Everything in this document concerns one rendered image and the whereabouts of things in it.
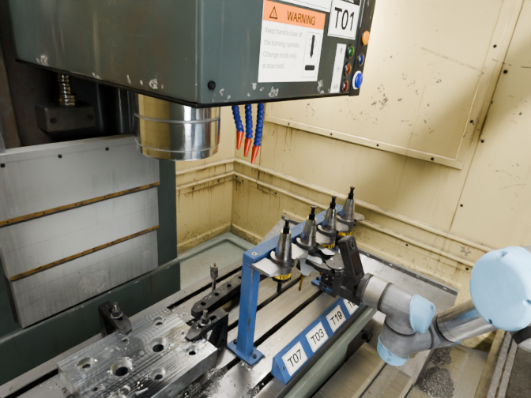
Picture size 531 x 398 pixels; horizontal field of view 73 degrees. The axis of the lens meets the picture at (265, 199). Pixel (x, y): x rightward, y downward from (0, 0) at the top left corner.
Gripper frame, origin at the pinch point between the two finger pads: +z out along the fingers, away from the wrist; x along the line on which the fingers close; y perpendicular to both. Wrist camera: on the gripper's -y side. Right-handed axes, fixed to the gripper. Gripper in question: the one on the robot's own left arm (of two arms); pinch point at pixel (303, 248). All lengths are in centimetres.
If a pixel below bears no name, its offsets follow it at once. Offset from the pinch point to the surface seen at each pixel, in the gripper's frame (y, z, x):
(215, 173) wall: 17, 94, 54
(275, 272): -1.8, -3.5, -17.0
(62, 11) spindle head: -52, 28, -46
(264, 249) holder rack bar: -2.8, 3.8, -12.6
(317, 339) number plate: 26.1, -9.8, -0.2
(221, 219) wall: 48, 94, 61
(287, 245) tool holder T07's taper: -6.6, -2.4, -12.0
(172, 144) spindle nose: -33, 7, -39
